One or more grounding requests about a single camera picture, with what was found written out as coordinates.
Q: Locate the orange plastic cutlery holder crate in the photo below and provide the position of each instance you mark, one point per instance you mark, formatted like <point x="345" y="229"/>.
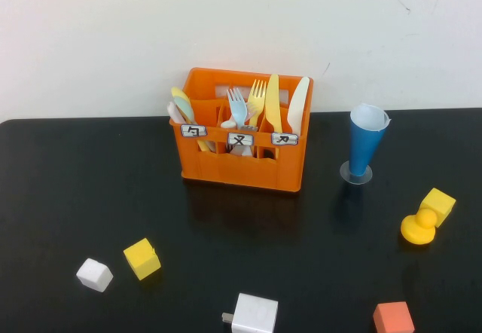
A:
<point x="233" y="171"/>

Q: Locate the white plastic cutlery piece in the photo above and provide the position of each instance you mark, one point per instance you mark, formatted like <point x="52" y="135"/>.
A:
<point x="228" y="124"/>

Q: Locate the coral orange foam cube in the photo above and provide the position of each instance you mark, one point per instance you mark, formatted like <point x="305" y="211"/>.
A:
<point x="393" y="319"/>

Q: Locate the white paper label 刀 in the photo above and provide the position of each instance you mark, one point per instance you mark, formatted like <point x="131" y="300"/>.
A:
<point x="284" y="139"/>

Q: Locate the white paper label 勺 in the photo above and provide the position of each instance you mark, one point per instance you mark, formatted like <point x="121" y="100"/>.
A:
<point x="194" y="130"/>

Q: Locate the blue paper cone cup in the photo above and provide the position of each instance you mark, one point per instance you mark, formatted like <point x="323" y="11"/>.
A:
<point x="363" y="144"/>

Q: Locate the light green plastic spoon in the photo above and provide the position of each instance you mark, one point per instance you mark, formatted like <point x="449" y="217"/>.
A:
<point x="185" y="109"/>

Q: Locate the white foam cube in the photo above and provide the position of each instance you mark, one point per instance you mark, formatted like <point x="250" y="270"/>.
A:
<point x="94" y="274"/>

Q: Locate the yellow plastic knife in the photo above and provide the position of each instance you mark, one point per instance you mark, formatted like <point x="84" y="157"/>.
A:
<point x="273" y="103"/>

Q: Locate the yellow rubber duck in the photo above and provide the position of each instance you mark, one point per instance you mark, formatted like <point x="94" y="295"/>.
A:
<point x="416" y="231"/>

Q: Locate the light blue plastic fork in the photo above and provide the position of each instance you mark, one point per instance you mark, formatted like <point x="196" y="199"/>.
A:
<point x="238" y="112"/>

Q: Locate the pink plastic fork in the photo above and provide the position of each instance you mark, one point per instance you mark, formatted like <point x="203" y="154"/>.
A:
<point x="239" y="151"/>

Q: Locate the clear plastic disc base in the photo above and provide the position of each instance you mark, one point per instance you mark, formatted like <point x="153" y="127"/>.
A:
<point x="344" y="176"/>

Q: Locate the white plastic knife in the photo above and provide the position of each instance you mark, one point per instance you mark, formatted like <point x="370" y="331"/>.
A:
<point x="297" y="107"/>

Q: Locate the yellow plastic fork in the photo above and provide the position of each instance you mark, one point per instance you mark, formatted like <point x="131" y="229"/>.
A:
<point x="256" y="103"/>

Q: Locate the grey plastic fork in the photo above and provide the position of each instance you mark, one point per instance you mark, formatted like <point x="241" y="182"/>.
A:
<point x="248" y="127"/>

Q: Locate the yellow plastic spoon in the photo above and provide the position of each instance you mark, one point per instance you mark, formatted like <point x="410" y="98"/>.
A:
<point x="177" y="92"/>

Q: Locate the chipped yellow foam cube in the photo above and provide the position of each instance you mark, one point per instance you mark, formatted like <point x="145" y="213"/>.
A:
<point x="141" y="259"/>

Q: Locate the white USB charger plug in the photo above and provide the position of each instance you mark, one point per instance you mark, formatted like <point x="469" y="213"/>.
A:
<point x="254" y="314"/>

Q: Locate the pale pink plastic spoon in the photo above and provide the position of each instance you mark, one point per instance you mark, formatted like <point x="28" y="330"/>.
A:
<point x="173" y="112"/>

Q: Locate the white paper label 叉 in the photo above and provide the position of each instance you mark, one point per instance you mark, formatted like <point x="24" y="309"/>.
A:
<point x="240" y="139"/>

